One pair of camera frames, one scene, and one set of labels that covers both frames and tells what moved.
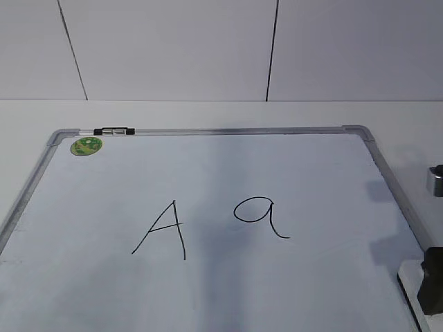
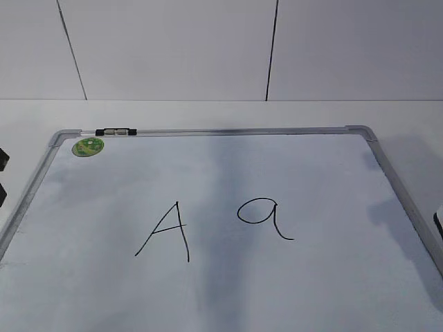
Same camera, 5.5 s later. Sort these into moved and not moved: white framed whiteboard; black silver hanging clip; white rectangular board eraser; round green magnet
Moved: white rectangular board eraser
Not moved: round green magnet; black silver hanging clip; white framed whiteboard
